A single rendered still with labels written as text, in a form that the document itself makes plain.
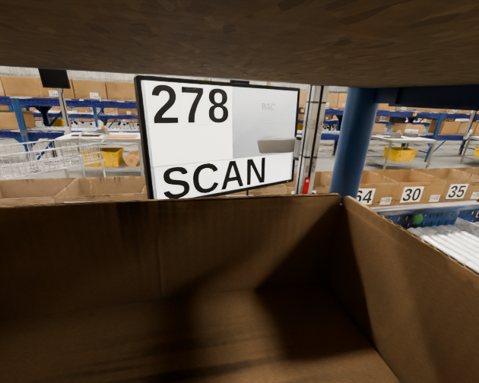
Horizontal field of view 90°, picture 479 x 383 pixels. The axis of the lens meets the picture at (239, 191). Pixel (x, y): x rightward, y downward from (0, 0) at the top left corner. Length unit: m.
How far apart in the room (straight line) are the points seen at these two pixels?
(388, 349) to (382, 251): 0.07
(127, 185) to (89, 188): 0.21
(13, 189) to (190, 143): 1.35
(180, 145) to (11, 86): 5.98
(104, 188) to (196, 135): 1.09
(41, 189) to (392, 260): 1.72
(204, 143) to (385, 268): 0.53
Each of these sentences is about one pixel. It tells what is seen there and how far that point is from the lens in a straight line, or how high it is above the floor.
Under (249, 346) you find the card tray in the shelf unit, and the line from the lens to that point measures 0.20.
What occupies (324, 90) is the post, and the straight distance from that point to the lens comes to 0.70.
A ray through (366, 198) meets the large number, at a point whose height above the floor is 0.95.
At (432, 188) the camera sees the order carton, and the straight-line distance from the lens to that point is 2.08.
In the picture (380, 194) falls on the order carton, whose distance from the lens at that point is 1.79.
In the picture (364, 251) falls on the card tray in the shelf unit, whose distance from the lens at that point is 0.21.
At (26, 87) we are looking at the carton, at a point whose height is 1.55.
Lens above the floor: 1.51
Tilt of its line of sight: 21 degrees down
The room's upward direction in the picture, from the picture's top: 2 degrees clockwise
